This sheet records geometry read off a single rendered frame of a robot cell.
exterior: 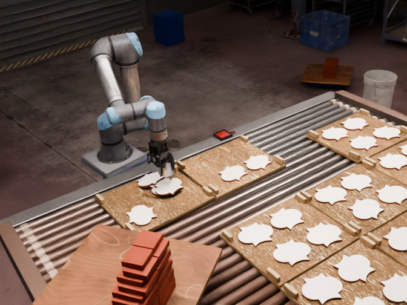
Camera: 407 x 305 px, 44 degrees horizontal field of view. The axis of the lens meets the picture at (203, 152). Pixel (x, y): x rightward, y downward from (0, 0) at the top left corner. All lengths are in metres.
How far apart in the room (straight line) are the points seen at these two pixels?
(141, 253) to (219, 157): 1.11
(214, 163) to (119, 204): 0.52
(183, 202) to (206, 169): 0.27
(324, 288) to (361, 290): 0.12
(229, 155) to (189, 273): 0.93
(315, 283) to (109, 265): 0.71
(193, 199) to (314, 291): 0.70
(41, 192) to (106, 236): 2.32
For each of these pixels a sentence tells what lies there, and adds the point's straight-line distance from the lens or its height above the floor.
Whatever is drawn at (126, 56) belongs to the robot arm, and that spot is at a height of 1.45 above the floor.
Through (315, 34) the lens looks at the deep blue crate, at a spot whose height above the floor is 0.19.
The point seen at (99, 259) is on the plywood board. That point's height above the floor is 1.04.
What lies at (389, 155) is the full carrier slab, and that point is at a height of 0.95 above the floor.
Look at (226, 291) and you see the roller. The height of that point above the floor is 0.91.
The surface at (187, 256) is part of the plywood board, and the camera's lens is 1.76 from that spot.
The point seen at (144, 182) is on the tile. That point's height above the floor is 0.96.
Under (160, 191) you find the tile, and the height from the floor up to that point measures 0.97.
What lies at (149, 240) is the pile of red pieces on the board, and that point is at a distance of 1.50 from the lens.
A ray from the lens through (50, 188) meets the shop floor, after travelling 4.19.
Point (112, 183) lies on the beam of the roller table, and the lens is 2.41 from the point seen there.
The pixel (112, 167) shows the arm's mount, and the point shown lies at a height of 0.89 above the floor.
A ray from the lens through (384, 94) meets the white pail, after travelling 4.92.
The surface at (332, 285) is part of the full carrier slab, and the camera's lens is 1.81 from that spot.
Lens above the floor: 2.23
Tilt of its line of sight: 31 degrees down
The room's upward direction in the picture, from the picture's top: 4 degrees counter-clockwise
